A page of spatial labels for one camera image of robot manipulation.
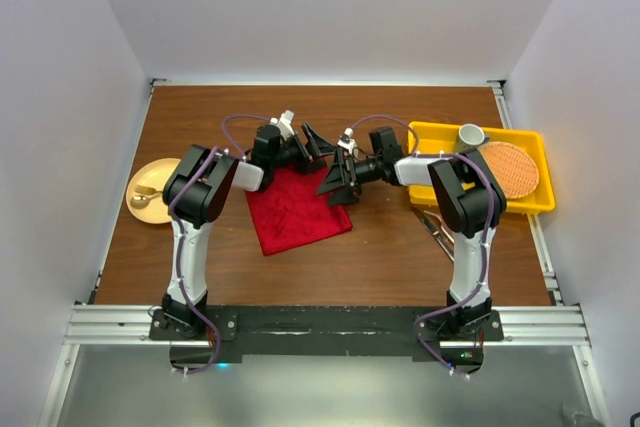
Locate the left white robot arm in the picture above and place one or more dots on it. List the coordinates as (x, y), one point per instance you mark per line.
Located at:
(197, 190)

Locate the round wooden plate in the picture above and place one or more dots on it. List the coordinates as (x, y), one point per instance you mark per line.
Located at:
(154, 174)

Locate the gold spoon on plate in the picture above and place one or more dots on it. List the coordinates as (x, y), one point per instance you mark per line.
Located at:
(143, 196)

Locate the white cup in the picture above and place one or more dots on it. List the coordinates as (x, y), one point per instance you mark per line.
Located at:
(470, 136)

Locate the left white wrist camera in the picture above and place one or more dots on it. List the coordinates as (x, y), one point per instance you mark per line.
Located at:
(284, 124)

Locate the silver fork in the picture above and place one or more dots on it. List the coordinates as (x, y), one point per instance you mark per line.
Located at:
(440, 226)

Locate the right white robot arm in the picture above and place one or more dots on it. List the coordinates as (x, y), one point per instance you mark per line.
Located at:
(468, 197)

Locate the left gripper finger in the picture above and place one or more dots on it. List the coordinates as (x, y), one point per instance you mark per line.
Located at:
(316, 145)
(308, 167)

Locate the orange woven coaster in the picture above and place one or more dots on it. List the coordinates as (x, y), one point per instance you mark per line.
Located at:
(515, 171)

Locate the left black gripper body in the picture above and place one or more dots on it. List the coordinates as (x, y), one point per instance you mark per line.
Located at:
(291, 154)

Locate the yellow plastic tray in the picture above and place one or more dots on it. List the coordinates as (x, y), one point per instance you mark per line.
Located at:
(436, 138)

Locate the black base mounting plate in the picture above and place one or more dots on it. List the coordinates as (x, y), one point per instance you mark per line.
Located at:
(363, 331)

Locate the red cloth napkin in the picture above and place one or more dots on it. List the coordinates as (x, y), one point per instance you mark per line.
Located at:
(290, 214)

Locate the silver knife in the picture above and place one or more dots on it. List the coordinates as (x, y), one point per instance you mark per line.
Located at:
(447, 248)

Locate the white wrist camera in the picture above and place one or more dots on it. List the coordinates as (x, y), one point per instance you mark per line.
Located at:
(346, 145)
(284, 124)

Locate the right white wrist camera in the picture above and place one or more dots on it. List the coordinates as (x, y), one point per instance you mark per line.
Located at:
(346, 145)

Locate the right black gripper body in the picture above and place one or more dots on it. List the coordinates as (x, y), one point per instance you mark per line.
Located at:
(367, 171)

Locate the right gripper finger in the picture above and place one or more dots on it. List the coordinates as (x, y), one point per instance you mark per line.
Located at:
(333, 180)
(345, 195)

